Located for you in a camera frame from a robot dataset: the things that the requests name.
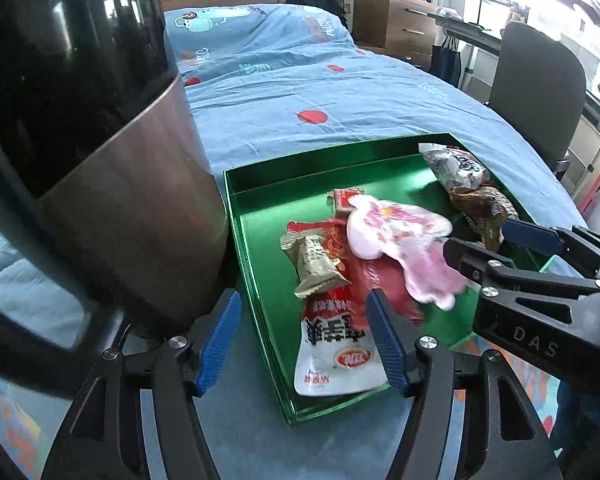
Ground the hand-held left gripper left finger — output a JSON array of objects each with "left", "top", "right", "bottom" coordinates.
[{"left": 42, "top": 287, "right": 243, "bottom": 480}]

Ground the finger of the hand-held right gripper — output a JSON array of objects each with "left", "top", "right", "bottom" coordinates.
[
  {"left": 504, "top": 217, "right": 600, "bottom": 282},
  {"left": 443, "top": 236, "right": 600, "bottom": 303}
]

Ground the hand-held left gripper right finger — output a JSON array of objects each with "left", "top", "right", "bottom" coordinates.
[{"left": 365, "top": 290, "right": 563, "bottom": 480}]

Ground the brown chocolate snack packet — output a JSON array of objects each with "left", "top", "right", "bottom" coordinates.
[{"left": 450, "top": 186, "right": 521, "bottom": 252}]

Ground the long red and white snack packet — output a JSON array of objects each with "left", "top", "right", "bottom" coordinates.
[{"left": 280, "top": 220, "right": 388, "bottom": 397}]

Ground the dark red snack packet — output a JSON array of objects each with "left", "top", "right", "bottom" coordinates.
[{"left": 352, "top": 255, "right": 425, "bottom": 321}]

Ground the pink snack packet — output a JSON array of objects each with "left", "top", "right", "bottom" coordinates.
[{"left": 346, "top": 195, "right": 468, "bottom": 311}]

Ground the small green candy wrapper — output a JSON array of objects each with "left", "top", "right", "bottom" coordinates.
[{"left": 280, "top": 232, "right": 353, "bottom": 300}]

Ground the small red candy packet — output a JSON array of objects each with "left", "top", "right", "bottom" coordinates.
[{"left": 328, "top": 187, "right": 365, "bottom": 217}]

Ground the green cardboard tray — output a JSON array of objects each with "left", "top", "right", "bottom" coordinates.
[{"left": 223, "top": 132, "right": 553, "bottom": 427}]

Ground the black office chair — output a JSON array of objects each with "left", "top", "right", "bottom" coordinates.
[{"left": 482, "top": 21, "right": 600, "bottom": 181}]

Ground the dark shopping bag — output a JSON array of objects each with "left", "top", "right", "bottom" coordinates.
[{"left": 428, "top": 35, "right": 463, "bottom": 86}]

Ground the black and bronze electric kettle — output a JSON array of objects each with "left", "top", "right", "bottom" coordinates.
[{"left": 0, "top": 0, "right": 231, "bottom": 401}]

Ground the black desk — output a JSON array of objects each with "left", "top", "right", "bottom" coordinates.
[{"left": 432, "top": 7, "right": 506, "bottom": 48}]

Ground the wooden drawer cabinet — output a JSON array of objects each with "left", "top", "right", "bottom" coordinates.
[{"left": 352, "top": 0, "right": 441, "bottom": 68}]

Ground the black backpack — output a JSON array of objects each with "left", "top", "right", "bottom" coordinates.
[{"left": 285, "top": 0, "right": 349, "bottom": 31}]

